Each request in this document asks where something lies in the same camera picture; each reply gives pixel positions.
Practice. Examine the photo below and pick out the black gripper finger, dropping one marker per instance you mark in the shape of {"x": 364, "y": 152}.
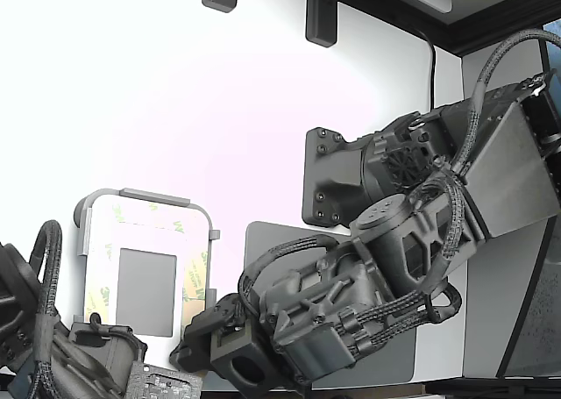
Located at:
{"x": 188, "y": 342}

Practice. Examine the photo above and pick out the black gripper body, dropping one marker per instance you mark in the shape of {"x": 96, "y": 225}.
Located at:
{"x": 315, "y": 311}
{"x": 109, "y": 342}

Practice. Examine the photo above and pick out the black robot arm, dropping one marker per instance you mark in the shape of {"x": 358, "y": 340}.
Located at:
{"x": 504, "y": 175}
{"x": 17, "y": 294}

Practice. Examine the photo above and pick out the bare circuit board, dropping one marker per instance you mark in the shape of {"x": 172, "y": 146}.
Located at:
{"x": 166, "y": 381}

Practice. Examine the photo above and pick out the dark gray flat mat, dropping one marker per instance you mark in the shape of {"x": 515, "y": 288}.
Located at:
{"x": 390, "y": 359}

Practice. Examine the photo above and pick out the gray printed fixture jig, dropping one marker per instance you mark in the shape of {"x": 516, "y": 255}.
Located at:
{"x": 131, "y": 194}

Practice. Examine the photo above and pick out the black metal strut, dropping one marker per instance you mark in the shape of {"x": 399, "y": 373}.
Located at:
{"x": 526, "y": 302}

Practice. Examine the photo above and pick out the gray wrist camera housing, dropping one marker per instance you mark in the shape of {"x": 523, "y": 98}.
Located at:
{"x": 228, "y": 342}

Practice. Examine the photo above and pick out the black mounting bracket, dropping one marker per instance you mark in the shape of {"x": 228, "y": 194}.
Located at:
{"x": 322, "y": 13}

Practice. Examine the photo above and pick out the black shelf frame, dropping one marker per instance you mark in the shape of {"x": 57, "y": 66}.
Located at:
{"x": 482, "y": 30}

